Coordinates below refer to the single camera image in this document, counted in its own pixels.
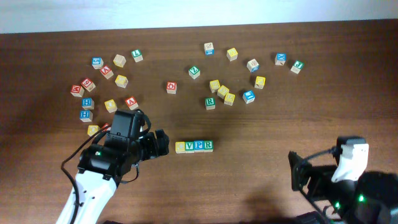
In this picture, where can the red M block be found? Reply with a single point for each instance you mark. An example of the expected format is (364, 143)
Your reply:
(77, 90)

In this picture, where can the green R block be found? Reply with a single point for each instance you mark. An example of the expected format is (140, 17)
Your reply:
(210, 104)

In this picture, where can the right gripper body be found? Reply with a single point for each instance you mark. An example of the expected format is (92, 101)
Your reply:
(298, 171)

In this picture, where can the yellow block left lower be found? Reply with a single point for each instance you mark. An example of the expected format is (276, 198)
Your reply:
(92, 129)

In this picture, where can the yellow block left upper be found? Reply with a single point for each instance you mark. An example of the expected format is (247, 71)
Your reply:
(121, 81)

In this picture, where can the green V block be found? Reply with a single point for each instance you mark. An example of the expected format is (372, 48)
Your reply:
(189, 147)

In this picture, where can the yellow top far block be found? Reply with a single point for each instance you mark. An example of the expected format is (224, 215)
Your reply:
(232, 54)

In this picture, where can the yellow block left middle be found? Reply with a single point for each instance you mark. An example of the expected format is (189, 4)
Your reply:
(110, 106)

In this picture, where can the red 9 block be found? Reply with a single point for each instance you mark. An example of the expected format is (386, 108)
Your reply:
(88, 84)

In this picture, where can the yellow block front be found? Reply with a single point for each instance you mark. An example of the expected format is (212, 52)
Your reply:
(229, 99)

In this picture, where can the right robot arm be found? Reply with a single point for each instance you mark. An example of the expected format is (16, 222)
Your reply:
(370, 199)

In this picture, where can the red I block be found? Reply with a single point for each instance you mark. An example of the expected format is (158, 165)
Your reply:
(107, 127)

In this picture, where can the blue h block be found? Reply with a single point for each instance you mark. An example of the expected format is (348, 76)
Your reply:
(86, 115)
(87, 104)

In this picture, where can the blue 5 block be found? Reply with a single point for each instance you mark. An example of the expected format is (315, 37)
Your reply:
(97, 62)

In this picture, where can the blue X block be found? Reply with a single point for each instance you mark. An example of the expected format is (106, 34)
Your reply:
(280, 59)

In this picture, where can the green L block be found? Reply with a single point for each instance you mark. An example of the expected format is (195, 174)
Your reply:
(137, 55)

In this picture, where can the green B block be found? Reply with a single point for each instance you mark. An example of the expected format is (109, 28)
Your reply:
(208, 146)

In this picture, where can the plain wooden yellow block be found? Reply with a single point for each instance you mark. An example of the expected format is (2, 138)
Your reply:
(119, 60)

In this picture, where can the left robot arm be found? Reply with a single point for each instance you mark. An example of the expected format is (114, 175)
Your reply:
(101, 169)

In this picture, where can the red a block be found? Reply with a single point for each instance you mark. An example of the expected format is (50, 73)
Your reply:
(106, 72)
(131, 103)

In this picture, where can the red O block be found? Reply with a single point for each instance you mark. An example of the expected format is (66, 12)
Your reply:
(171, 88)

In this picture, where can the blue side far block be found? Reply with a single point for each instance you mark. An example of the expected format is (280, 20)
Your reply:
(209, 48)

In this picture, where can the yellow block with crayon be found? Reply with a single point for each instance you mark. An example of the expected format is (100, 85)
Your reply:
(260, 82)

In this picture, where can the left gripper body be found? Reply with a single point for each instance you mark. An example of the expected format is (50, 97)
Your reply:
(154, 145)

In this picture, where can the green J block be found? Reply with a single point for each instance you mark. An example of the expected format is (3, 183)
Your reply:
(297, 67)

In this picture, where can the blue D wooden block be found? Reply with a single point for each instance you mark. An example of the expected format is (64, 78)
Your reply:
(252, 65)

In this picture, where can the green Z block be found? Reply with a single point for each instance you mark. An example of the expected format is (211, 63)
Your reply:
(194, 72)

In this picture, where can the yellow C block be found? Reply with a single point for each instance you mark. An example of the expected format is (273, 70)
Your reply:
(180, 147)

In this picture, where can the blue H block upper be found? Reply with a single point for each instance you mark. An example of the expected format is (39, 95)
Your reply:
(87, 104)

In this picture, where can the blue P block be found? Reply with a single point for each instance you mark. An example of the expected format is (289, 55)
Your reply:
(198, 146)

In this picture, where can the blue H block lower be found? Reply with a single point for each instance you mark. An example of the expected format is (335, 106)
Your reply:
(86, 115)

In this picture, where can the yellow block back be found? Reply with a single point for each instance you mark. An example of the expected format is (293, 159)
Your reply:
(215, 86)

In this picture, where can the blue I leaf block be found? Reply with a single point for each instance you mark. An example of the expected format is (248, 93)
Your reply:
(248, 96)

